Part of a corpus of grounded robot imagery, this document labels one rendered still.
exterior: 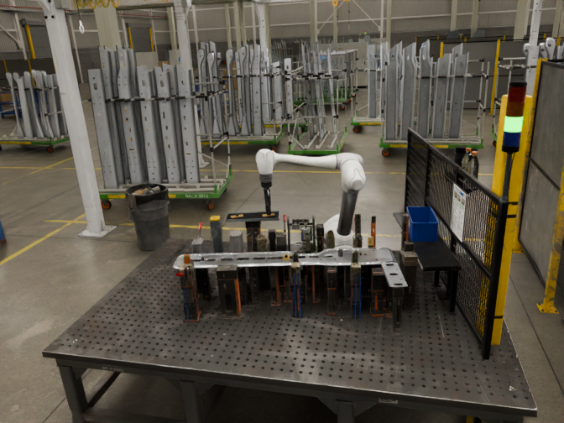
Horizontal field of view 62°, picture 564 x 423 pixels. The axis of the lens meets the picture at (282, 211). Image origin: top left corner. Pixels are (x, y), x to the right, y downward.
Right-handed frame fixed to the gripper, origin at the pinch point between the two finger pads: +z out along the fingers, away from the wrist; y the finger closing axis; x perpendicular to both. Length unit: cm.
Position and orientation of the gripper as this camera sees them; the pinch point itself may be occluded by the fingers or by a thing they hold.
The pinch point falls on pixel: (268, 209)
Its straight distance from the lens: 321.6
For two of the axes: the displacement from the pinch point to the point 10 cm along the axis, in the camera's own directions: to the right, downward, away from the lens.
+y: 2.2, 3.3, -9.2
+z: 0.5, 9.4, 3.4
